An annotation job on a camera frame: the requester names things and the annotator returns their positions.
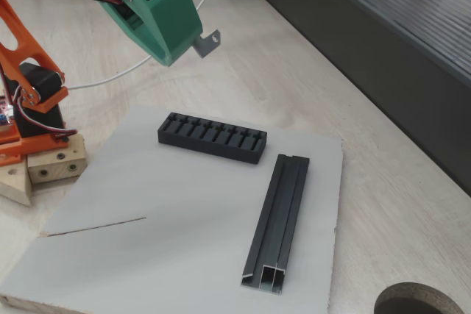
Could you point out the red controller board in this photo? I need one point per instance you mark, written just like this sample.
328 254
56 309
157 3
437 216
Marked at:
2 111

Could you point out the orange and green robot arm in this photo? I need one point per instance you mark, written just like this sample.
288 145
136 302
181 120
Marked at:
33 145

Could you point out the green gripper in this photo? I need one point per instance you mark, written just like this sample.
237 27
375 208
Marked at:
170 31

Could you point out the small metal bracket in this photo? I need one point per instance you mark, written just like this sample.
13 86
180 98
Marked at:
204 46

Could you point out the grey plywood board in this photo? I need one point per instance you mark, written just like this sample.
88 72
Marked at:
165 200

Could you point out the wooden wedge block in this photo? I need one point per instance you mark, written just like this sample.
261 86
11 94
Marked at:
14 185

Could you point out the black aluminium profile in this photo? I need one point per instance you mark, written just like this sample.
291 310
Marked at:
279 218

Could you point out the black slotted tray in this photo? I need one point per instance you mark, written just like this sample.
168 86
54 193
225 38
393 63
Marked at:
206 148

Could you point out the pale wooden base block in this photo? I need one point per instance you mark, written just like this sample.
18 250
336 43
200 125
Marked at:
55 172

